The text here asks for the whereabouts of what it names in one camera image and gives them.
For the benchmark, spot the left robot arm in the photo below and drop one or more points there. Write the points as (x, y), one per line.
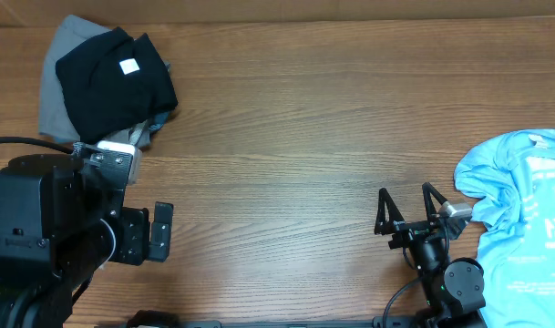
(61, 218)

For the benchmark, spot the blue folded garment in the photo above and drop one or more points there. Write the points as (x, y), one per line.
(157, 122)

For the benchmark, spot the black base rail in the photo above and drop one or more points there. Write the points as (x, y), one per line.
(170, 320)

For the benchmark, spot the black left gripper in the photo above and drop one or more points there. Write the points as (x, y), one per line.
(135, 243)

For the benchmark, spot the grey folded shorts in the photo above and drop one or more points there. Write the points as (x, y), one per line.
(53, 119)

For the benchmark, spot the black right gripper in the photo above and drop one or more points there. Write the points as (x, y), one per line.
(409, 230)

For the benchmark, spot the black t-shirt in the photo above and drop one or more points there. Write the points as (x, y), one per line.
(112, 82)

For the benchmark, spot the light blue t-shirt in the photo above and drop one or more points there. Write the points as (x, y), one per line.
(512, 176)

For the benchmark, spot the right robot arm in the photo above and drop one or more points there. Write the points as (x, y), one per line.
(453, 288)

